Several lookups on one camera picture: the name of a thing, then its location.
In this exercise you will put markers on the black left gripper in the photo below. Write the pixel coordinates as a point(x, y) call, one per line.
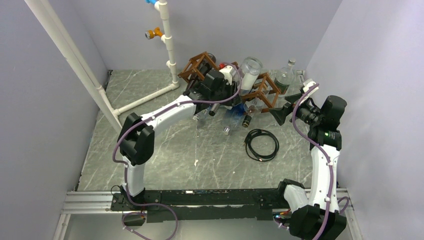
point(232, 89)

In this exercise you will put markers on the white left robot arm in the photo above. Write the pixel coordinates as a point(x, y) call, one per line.
point(136, 141)

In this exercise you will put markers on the round clear glass bottle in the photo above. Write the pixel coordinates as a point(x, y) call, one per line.
point(285, 76)

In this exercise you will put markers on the dark red wine bottle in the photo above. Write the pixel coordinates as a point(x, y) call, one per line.
point(198, 64)

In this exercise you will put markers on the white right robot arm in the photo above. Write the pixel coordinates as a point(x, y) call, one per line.
point(317, 215)

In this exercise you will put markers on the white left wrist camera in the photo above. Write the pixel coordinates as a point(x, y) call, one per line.
point(230, 73)

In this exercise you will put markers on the blue labelled clear bottle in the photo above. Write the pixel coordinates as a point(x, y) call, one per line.
point(202, 118)

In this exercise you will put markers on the clear white labelled bottle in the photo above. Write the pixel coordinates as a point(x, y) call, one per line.
point(250, 68)

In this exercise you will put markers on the white pvc pipe frame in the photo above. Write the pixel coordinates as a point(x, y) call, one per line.
point(60, 67)

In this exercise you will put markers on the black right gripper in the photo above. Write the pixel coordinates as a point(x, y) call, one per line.
point(281, 113)

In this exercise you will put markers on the green wine bottle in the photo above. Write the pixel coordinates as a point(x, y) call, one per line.
point(213, 109)

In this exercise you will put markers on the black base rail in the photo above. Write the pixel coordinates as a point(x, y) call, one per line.
point(203, 204)

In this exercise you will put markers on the orange pipe fitting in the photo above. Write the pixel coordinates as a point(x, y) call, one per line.
point(152, 33)

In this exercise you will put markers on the brown wooden wine rack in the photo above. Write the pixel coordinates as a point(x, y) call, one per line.
point(265, 89)

